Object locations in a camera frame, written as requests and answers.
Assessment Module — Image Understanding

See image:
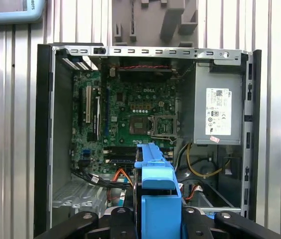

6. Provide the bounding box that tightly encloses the grey power supply unit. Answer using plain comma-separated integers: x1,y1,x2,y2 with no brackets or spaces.
193,62,246,146

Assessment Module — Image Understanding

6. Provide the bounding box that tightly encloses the black RAM slot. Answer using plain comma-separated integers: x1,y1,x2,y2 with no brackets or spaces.
103,145,138,153
103,152,138,159

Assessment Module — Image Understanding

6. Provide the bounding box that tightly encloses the grey plastic parts rack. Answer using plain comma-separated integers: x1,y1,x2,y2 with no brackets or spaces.
112,0,199,48

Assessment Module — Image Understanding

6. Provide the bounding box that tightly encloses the grey metal disk bay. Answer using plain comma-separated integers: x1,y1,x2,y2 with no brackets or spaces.
52,180,109,214

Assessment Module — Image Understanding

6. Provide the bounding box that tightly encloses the hard disk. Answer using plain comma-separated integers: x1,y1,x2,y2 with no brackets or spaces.
132,142,189,239

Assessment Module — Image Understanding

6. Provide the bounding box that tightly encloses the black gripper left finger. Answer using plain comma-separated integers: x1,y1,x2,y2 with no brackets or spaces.
34,206,138,239

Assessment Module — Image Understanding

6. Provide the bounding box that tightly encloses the green motherboard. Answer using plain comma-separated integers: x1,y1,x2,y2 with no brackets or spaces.
71,69,181,175

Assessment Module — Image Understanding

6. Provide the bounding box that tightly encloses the black open PC case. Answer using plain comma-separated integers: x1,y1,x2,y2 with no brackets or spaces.
34,43,263,239

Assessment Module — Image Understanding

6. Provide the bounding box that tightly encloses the long expansion slot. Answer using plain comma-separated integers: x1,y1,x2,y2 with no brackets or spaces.
104,86,110,134

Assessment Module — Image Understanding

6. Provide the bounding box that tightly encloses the black cable bundle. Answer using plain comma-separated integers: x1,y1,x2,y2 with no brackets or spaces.
70,160,134,190

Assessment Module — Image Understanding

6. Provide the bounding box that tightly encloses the CPU socket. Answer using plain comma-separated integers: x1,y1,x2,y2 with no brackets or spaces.
129,116,149,135

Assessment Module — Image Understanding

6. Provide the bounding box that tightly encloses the yellow wire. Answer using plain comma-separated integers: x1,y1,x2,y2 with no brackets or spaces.
185,142,231,179

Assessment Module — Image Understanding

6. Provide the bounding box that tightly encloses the RAM stick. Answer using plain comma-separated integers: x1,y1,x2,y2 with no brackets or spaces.
109,158,138,165

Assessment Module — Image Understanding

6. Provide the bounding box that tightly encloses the thin coloured wire bundle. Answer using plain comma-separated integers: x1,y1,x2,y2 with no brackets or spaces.
185,183,207,201

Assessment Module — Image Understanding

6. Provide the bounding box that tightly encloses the white expansion slot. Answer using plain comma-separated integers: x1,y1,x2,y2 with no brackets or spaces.
85,85,92,124

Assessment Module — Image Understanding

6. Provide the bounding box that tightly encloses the orange red power wire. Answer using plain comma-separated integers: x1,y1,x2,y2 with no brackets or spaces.
106,187,128,203

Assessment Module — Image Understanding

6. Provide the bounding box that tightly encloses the metal locking lever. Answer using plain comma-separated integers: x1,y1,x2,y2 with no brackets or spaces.
151,134,178,145

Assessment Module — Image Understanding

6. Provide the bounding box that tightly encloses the pale blue teach pendant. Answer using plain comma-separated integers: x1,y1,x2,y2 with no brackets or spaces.
0,0,47,25

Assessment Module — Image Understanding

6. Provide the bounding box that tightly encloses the black expansion slot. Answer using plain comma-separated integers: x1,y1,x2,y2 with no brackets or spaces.
93,96,102,140

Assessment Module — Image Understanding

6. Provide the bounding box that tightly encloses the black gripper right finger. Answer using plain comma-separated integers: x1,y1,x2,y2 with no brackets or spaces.
181,206,281,239

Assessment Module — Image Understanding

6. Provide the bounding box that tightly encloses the orange flat wire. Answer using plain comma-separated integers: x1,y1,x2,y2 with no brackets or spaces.
112,167,134,188

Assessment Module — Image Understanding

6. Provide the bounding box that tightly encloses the metal socket cover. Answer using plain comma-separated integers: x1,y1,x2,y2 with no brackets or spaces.
149,115,180,138

